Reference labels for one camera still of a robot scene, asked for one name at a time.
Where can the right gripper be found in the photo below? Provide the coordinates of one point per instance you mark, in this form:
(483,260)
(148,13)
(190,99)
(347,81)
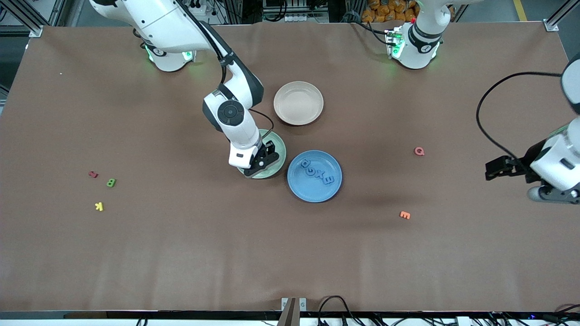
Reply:
(264,154)

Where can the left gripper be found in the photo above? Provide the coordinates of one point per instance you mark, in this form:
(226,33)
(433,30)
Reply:
(524,162)

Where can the blue letter X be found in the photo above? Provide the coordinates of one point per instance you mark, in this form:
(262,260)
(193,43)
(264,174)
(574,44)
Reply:
(320,174)

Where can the blue letter E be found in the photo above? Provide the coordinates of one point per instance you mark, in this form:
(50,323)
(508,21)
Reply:
(329,180)

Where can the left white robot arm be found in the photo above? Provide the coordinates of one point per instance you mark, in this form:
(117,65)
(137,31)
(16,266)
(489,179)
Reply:
(421,45)

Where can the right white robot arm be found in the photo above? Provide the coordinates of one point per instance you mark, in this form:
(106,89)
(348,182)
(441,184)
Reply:
(154,18)

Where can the green plate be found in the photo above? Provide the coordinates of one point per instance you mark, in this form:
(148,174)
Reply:
(282,149)

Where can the beige plate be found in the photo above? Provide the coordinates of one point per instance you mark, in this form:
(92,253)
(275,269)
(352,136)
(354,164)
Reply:
(299,104)

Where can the blue plate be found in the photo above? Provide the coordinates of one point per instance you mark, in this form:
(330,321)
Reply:
(314,192)

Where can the pink letter Q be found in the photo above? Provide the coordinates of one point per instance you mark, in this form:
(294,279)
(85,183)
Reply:
(415,151)

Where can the orange letter E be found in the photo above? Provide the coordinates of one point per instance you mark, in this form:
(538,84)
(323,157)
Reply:
(404,215)

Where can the brown table cover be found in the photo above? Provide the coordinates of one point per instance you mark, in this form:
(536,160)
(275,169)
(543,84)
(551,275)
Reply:
(181,253)

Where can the green letter B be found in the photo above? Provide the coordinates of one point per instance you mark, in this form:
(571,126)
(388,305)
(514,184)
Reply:
(108,182)

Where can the white power strip with plugs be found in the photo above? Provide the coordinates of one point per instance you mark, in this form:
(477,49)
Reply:
(201,7)

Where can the yellow letter k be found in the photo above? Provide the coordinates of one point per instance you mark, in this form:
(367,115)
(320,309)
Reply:
(99,206)

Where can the pile of orange objects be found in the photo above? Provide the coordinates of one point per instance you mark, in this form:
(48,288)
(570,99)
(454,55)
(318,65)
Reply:
(389,10)

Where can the aluminium frame post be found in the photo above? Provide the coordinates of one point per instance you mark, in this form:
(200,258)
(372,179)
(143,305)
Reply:
(36,31)
(550,25)

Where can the silver clamp bracket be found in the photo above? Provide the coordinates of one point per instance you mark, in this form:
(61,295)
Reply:
(302,304)

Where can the black table edge rail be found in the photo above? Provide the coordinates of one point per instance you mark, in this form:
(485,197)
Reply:
(136,314)

